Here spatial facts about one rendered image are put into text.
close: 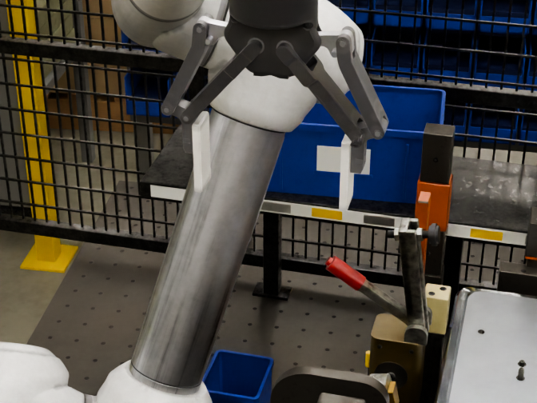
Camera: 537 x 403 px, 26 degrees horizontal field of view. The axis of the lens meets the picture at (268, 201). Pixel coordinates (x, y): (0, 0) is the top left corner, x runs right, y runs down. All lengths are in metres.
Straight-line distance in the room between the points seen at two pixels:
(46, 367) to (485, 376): 0.58
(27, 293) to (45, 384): 1.96
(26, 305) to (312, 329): 1.48
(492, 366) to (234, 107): 0.50
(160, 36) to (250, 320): 0.87
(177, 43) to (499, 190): 0.72
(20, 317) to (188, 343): 1.92
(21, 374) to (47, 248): 2.06
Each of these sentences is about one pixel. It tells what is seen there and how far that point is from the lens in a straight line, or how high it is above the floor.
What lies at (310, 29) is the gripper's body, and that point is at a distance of 0.98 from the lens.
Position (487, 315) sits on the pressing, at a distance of 1.70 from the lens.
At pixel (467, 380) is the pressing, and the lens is 1.58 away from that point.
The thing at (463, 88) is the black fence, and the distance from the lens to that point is 1.99.
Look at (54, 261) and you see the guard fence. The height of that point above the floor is 0.01.
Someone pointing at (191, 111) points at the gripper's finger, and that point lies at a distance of 1.04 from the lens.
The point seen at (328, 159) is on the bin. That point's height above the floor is 1.10.
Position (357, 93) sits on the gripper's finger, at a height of 1.57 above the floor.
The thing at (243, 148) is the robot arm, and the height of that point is 1.30.
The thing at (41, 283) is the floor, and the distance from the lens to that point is 3.56.
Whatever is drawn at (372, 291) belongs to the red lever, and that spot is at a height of 1.11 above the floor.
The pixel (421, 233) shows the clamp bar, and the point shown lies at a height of 1.21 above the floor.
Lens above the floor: 1.99
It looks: 31 degrees down
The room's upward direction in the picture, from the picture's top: straight up
